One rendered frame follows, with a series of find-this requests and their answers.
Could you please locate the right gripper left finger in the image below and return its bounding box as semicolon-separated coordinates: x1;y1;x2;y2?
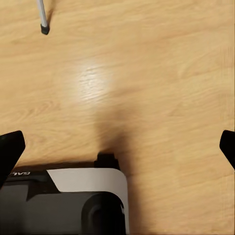
0;130;25;188

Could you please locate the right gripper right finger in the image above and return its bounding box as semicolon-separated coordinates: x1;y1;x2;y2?
219;130;235;170

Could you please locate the camera tripod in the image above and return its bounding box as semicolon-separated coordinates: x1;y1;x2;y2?
36;0;50;35

